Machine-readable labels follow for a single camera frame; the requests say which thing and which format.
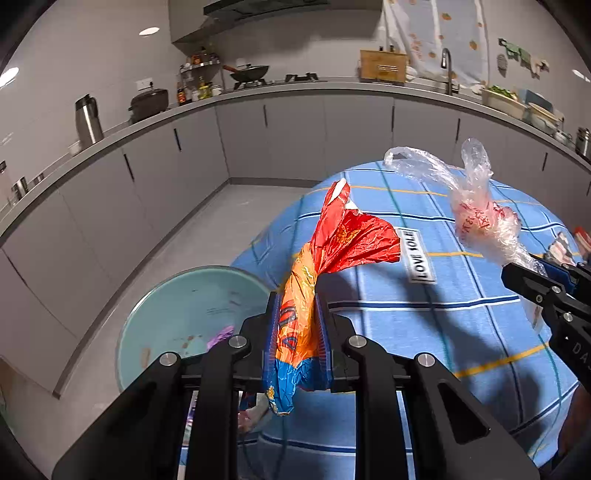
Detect gas stove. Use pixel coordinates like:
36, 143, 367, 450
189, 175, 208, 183
231, 73, 328, 90

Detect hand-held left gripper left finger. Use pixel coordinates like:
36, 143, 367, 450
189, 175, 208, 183
52, 292, 280, 480

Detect black faucet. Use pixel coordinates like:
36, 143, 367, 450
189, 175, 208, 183
441, 48, 460, 95

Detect metal spice rack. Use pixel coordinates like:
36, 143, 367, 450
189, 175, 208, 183
179, 48, 222, 100

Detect orange blue snack wrapper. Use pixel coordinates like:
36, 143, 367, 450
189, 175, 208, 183
262, 179, 402, 417

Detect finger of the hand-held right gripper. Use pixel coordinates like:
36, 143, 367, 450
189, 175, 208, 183
501, 262, 561, 305
530, 253, 580, 287

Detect black range hood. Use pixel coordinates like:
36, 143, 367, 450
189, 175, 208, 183
203, 0, 331, 21

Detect teal plastic basin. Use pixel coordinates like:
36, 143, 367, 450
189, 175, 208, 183
115, 264, 280, 432

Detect grey wall cabinet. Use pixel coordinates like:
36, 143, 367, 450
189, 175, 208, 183
168, 0, 384, 44

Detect steel thermos kettle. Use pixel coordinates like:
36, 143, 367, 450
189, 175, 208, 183
75, 95, 105, 145

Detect black electric cooker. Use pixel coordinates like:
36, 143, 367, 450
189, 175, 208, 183
128, 89, 169, 123

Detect white orange-printed curtain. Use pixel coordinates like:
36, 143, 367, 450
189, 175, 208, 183
382, 0, 489, 86

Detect grey kitchen counter cabinets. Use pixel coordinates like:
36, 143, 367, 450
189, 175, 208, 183
0, 80, 591, 398

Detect plaid cloth rag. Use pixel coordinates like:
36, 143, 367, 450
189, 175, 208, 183
549, 231, 583, 266

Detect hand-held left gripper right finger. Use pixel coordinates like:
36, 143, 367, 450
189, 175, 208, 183
316, 291, 541, 480

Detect beige vegetable basin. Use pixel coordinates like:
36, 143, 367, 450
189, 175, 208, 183
480, 88, 527, 116

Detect person's right forearm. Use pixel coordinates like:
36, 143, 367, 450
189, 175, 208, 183
558, 383, 591, 467

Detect green striped towel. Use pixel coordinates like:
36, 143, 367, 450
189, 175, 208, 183
499, 39, 532, 61

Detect blue plaid tablecloth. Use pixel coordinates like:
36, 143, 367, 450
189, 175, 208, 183
231, 161, 583, 480

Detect beige bowl basin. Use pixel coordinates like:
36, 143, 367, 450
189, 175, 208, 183
526, 102, 564, 134

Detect clear red-printed plastic bag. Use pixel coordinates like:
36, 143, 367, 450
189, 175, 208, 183
383, 137, 548, 333

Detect blue plastic container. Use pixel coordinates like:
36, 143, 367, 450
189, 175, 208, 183
517, 88, 555, 109

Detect purple wrapper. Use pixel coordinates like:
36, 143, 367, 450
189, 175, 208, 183
206, 325, 236, 352

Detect black wok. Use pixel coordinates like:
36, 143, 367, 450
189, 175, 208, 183
223, 64, 270, 84

